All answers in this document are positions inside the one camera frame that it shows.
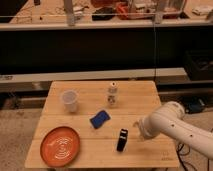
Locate black upright eraser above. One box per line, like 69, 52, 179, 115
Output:
116, 129, 128, 152

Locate blue sponge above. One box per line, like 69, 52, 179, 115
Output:
90, 110, 110, 129

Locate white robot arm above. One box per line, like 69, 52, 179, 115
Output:
137, 101, 213, 160

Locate black box on floor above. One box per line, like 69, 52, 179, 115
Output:
185, 99, 205, 114

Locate black cable on floor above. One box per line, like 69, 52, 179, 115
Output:
174, 141, 213, 171

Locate small white bottle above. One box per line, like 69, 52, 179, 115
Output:
107, 82, 118, 106

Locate orange plate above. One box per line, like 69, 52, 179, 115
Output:
40, 126, 80, 168

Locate clear plastic cup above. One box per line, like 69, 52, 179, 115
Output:
60, 90, 78, 113

